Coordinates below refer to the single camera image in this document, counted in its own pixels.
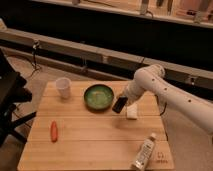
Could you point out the black eraser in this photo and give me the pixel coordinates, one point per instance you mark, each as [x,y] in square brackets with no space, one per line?
[119,105]

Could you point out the black stand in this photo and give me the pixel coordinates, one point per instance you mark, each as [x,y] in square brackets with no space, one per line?
[12,90]

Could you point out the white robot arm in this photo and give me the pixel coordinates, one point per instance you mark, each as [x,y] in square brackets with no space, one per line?
[150,78]

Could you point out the white plastic bottle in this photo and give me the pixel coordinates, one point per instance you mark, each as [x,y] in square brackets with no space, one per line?
[145,152]

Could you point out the white paper cup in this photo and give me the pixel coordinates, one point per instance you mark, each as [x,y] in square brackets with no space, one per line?
[63,87]

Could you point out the green bowl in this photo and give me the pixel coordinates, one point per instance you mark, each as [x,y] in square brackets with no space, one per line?
[98,97]

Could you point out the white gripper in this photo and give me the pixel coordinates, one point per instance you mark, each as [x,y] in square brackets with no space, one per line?
[130,95]

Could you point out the orange carrot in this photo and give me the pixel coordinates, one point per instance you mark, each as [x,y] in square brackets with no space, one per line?
[54,131]

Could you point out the wooden table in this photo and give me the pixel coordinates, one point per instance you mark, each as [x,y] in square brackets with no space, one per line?
[89,141]

